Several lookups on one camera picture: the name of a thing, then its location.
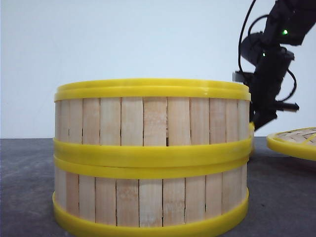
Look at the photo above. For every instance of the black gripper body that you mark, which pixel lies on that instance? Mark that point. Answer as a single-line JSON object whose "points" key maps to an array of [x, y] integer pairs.
{"points": [[264, 83]]}

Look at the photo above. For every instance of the bamboo steamer basket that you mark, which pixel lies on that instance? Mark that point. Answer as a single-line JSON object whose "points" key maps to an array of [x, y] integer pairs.
{"points": [[201, 206], [251, 134], [151, 124]]}

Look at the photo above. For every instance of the woven bamboo steamer lid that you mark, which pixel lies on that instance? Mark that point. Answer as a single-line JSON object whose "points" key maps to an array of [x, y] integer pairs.
{"points": [[299, 143]]}

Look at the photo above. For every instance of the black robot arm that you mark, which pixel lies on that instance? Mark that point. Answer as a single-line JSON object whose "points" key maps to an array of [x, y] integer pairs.
{"points": [[287, 23]]}

